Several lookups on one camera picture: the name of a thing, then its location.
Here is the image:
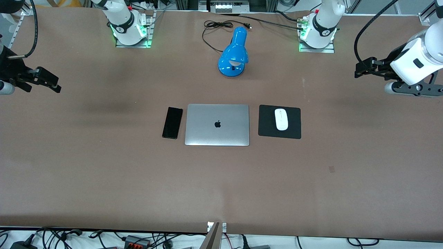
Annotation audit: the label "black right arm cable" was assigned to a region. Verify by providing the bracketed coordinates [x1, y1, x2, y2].
[8, 0, 38, 59]

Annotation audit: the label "thick black base cable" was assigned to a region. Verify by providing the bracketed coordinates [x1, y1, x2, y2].
[218, 13, 306, 31]

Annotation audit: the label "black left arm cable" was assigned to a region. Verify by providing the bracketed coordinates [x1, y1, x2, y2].
[354, 0, 400, 66]

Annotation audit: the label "grey connector box red plugs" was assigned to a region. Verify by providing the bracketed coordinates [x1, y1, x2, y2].
[124, 235, 151, 248]

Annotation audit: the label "silver laptop with apple logo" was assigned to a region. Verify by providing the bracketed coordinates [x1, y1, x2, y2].
[184, 104, 250, 147]

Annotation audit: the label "aluminium frame posts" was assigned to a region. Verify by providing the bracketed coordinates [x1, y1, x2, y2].
[175, 0, 208, 11]

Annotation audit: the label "perforated aluminium strip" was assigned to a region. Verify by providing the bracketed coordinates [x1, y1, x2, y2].
[8, 16, 25, 47]

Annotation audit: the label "blue desk lamp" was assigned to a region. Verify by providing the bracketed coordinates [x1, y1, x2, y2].
[218, 26, 249, 78]

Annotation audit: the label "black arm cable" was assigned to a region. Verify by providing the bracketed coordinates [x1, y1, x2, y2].
[354, 0, 400, 66]
[8, 0, 38, 59]

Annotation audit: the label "white computer mouse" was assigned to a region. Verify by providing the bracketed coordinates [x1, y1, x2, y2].
[274, 108, 289, 131]

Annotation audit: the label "white power strip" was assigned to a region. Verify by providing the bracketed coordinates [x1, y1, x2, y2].
[209, 0, 250, 13]

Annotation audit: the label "tapered grey metal post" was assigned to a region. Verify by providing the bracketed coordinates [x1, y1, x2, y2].
[199, 222, 222, 249]

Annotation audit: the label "black power adapter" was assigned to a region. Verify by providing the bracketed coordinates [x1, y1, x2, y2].
[10, 240, 38, 249]

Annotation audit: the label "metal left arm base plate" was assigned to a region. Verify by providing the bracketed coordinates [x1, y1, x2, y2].
[299, 17, 335, 53]

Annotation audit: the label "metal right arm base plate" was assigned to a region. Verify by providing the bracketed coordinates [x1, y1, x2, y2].
[115, 10, 153, 48]

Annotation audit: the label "black looped floor cable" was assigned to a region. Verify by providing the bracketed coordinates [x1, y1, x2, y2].
[346, 238, 380, 247]

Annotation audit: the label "black mouse pad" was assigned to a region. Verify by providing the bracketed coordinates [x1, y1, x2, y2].
[258, 104, 301, 139]

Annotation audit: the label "black lamp power cord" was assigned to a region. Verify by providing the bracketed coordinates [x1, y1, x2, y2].
[202, 20, 252, 53]

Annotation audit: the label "black smartphone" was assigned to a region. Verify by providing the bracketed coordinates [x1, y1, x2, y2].
[162, 107, 183, 139]

